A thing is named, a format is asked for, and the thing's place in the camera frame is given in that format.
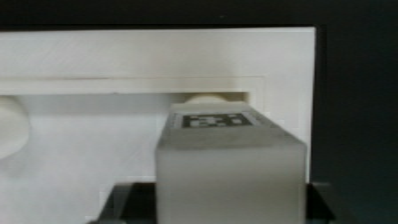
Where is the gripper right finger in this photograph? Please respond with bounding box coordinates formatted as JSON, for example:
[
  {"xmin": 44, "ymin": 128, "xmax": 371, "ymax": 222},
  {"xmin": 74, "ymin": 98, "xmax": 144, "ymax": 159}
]
[{"xmin": 305, "ymin": 183, "xmax": 336, "ymax": 224}]

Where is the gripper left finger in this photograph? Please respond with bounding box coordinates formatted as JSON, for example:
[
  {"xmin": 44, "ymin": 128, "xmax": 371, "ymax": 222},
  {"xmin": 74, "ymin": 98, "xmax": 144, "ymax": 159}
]
[{"xmin": 87, "ymin": 183, "xmax": 156, "ymax": 224}]

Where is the white square table top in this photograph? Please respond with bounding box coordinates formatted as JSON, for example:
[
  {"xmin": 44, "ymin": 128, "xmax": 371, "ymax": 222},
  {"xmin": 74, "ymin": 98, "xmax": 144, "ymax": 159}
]
[{"xmin": 0, "ymin": 94, "xmax": 188, "ymax": 224}]

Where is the white table leg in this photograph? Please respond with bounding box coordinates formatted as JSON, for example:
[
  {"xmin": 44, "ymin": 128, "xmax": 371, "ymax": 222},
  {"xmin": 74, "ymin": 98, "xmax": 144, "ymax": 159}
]
[{"xmin": 156, "ymin": 102, "xmax": 307, "ymax": 224}]

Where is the white U-shaped obstacle fence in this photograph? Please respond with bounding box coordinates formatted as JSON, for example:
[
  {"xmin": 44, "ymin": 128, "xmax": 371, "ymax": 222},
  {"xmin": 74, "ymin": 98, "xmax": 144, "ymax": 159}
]
[{"xmin": 0, "ymin": 27, "xmax": 316, "ymax": 141}]

